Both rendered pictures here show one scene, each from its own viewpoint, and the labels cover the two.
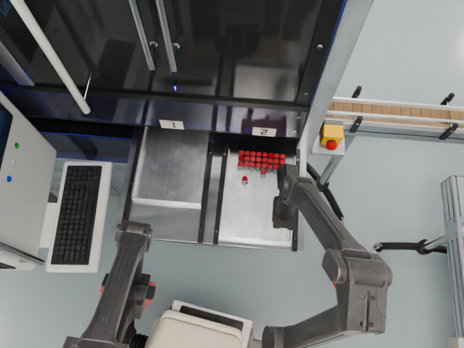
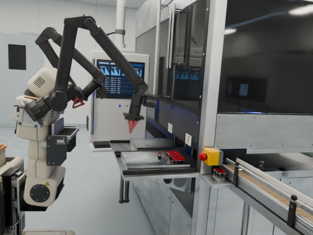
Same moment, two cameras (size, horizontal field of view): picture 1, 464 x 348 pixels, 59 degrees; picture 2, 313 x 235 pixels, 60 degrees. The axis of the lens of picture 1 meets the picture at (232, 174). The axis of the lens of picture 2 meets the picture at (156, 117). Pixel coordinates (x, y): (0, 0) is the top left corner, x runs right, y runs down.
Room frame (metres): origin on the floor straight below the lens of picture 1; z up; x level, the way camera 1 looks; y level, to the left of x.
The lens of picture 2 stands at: (-0.03, -1.48, 1.38)
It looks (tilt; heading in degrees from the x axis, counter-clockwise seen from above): 9 degrees down; 69
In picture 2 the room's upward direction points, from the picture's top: 3 degrees clockwise
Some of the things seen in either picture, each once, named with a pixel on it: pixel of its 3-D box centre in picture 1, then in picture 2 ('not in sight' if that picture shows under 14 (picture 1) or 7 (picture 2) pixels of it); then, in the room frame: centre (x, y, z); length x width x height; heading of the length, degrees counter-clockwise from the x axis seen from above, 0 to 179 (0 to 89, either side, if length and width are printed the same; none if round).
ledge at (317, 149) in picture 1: (328, 139); (218, 181); (0.75, -0.39, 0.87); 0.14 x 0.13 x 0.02; 175
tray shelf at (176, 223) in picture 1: (215, 183); (153, 156); (0.56, 0.07, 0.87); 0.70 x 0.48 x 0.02; 85
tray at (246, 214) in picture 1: (258, 195); (153, 161); (0.50, -0.10, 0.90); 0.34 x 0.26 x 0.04; 174
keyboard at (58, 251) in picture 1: (76, 212); (118, 143); (0.46, 0.60, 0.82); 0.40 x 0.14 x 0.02; 179
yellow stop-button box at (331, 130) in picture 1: (331, 133); (212, 156); (0.71, -0.37, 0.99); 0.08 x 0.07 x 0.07; 175
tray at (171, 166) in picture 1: (172, 160); (156, 145); (0.64, 0.23, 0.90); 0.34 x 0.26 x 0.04; 175
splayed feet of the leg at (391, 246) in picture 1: (420, 248); not in sight; (0.47, -1.06, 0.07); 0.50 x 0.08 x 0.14; 85
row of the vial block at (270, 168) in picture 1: (260, 167); (172, 159); (0.61, -0.11, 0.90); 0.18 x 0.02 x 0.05; 84
